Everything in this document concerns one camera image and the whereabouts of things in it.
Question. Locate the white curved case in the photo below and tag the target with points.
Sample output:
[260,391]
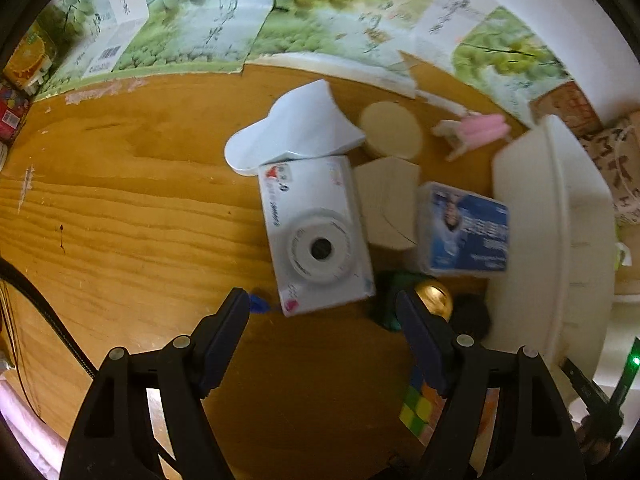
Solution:
[295,125]

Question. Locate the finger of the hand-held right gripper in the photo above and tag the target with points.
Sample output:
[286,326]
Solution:
[585,385]

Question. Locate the orange print carton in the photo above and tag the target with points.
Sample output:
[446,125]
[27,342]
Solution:
[30,57]

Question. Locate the beige printed bag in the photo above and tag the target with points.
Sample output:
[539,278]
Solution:
[620,170]

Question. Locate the colourful puzzle cube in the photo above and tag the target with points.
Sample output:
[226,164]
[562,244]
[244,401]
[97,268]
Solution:
[417,405]

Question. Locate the red can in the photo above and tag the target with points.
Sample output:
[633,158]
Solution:
[12,112]

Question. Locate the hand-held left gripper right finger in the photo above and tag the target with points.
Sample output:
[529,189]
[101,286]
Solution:
[422,345]

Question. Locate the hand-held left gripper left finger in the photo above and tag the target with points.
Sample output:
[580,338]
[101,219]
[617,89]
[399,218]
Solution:
[225,340]

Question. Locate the wooden hexagonal block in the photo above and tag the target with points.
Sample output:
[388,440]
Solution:
[387,200]

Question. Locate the round wooden cylinder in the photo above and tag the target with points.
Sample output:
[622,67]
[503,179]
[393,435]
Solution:
[392,127]

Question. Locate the white plastic tray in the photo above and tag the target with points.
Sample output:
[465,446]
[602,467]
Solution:
[550,240]

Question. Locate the green bottle with gold cap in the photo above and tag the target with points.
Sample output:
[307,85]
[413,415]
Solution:
[432,297]

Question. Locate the blue label plastic box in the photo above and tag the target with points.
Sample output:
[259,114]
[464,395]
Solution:
[465,230]

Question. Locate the grape print carton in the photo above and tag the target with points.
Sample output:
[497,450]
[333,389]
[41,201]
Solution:
[200,10]
[340,10]
[100,25]
[500,50]

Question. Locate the white compact camera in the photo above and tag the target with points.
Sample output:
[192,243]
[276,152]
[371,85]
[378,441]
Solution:
[315,240]

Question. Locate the brown red-printed box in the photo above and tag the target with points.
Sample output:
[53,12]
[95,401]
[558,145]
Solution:
[570,105]

